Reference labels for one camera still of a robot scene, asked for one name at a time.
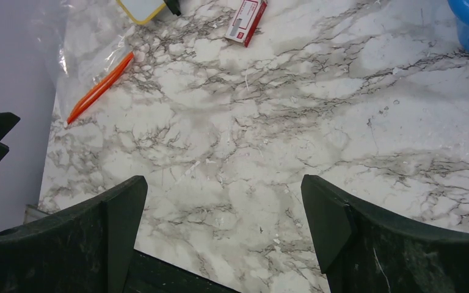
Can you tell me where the clear zip bag orange zipper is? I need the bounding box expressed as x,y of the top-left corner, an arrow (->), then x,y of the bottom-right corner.
30,1 -> 133,124

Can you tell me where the small whiteboard yellow frame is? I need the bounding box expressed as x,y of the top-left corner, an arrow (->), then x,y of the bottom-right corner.
117,0 -> 167,25

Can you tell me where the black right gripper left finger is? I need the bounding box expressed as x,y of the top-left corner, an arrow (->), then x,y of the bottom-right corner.
0,175 -> 148,292

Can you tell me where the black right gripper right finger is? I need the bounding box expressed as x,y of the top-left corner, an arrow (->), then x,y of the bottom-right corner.
301,175 -> 469,292

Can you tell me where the red white staple box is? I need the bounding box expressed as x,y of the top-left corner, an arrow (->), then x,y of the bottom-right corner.
224,0 -> 267,48

